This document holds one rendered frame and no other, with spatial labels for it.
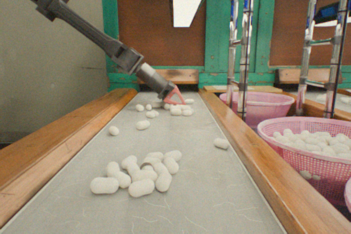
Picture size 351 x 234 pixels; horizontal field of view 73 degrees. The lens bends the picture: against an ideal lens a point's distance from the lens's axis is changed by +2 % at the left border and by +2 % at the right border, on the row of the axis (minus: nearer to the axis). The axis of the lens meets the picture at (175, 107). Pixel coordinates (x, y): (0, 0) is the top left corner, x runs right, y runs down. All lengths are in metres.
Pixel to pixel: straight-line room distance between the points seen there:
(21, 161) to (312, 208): 0.39
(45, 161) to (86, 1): 1.97
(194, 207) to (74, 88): 2.11
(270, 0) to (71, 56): 1.67
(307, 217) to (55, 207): 0.28
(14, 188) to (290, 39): 1.23
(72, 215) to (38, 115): 2.25
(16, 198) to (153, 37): 0.99
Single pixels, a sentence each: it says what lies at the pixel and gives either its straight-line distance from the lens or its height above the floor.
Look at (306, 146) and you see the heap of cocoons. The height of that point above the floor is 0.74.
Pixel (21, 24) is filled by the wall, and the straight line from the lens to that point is 2.53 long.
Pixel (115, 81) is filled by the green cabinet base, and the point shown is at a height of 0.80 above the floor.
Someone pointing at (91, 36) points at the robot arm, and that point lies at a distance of 0.89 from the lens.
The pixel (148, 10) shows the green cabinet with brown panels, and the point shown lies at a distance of 1.23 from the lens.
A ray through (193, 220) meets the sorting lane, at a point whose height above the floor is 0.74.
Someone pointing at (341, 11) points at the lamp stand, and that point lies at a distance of 0.77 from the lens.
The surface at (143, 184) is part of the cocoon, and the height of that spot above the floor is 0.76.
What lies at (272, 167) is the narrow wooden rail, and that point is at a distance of 0.38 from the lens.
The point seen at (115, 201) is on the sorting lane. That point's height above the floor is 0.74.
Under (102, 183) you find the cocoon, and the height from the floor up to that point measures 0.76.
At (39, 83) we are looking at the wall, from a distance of 2.48.
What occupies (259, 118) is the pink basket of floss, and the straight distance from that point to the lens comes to 0.86.
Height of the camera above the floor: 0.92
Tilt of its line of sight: 12 degrees down
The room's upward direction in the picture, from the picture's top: straight up
